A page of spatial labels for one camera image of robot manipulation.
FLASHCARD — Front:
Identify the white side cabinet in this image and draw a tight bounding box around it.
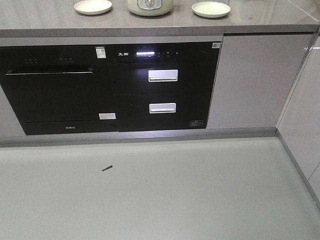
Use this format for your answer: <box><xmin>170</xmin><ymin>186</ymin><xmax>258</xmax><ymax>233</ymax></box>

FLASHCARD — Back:
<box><xmin>277</xmin><ymin>39</ymin><xmax>320</xmax><ymax>196</ymax></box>

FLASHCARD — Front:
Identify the silver drawer handle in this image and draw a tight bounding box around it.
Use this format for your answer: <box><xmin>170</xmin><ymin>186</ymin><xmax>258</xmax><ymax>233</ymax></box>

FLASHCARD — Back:
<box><xmin>149</xmin><ymin>103</ymin><xmax>177</xmax><ymax>114</ymax></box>
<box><xmin>148</xmin><ymin>69</ymin><xmax>179</xmax><ymax>83</ymax></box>

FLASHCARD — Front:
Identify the black built-in dishwasher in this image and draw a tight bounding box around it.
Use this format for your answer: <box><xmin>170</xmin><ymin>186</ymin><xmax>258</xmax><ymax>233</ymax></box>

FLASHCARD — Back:
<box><xmin>0</xmin><ymin>45</ymin><xmax>118</xmax><ymax>135</ymax></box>

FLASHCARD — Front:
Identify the white round plate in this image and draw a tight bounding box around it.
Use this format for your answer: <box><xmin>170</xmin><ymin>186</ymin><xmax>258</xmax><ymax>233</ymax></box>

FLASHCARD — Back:
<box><xmin>73</xmin><ymin>0</ymin><xmax>113</xmax><ymax>16</ymax></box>

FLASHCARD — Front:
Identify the lower silver drawer handle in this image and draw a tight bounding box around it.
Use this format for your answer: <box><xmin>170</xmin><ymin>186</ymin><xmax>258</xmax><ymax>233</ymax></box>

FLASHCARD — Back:
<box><xmin>149</xmin><ymin>103</ymin><xmax>177</xmax><ymax>114</ymax></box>

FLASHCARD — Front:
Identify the green electric cooking pot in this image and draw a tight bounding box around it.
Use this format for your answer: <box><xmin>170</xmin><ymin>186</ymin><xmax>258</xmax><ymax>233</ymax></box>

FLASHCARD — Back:
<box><xmin>126</xmin><ymin>0</ymin><xmax>174</xmax><ymax>17</ymax></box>

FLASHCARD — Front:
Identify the black disinfection cabinet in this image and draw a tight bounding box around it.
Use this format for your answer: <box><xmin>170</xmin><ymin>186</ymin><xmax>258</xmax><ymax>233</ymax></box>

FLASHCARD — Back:
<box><xmin>106</xmin><ymin>41</ymin><xmax>221</xmax><ymax>132</ymax></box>

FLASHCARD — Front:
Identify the upper silver drawer handle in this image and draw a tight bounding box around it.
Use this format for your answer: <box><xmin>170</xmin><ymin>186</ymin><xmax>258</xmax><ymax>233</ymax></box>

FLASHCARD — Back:
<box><xmin>148</xmin><ymin>69</ymin><xmax>179</xmax><ymax>83</ymax></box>

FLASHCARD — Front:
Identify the light green round plate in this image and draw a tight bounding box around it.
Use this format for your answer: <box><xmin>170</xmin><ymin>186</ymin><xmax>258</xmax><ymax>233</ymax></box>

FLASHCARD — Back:
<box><xmin>191</xmin><ymin>1</ymin><xmax>231</xmax><ymax>19</ymax></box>

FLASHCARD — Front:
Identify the black floor tape strip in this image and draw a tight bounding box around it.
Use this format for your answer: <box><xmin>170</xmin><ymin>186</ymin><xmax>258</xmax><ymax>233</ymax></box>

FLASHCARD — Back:
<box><xmin>101</xmin><ymin>165</ymin><xmax>113</xmax><ymax>172</ymax></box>

